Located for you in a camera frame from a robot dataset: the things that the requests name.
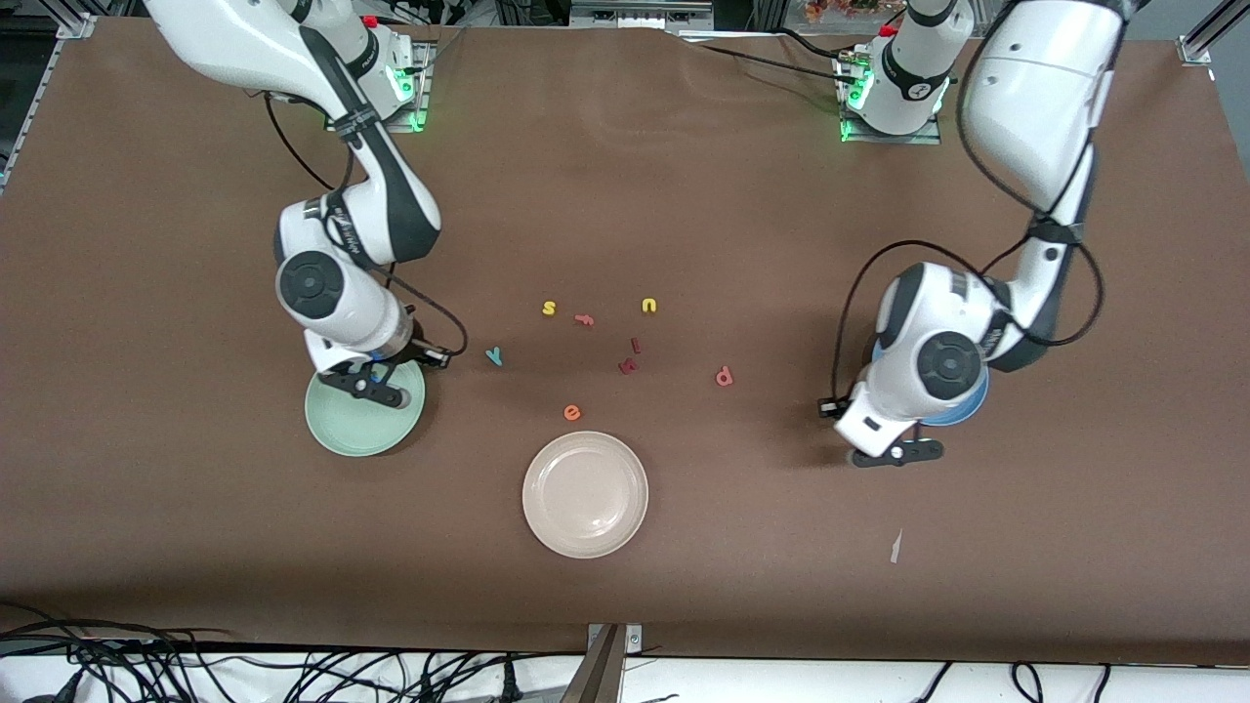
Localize beige plate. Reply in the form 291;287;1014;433
521;431;649;559

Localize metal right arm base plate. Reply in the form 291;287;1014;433
322;29;433;133

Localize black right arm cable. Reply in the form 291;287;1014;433
262;90;469;358

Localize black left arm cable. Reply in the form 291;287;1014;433
831;98;1106;407

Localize black cable on table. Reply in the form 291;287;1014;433
684;27;853;85

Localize grey metal table bracket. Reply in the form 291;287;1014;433
562;623;643;703

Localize orange background flowers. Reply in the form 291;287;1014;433
806;0;904;22

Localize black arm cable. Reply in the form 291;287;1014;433
831;98;1106;407
262;90;469;358

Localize grey background box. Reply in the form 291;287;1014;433
569;0;716;30

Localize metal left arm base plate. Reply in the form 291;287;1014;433
840;54;943;145

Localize blue plate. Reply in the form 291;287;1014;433
872;337;990;428

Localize tangled black floor cables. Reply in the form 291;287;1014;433
0;603;587;703

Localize green plate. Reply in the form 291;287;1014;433
305;359;428;458

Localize aluminium frame profile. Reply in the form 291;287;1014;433
0;14;99;196
1177;0;1250;65

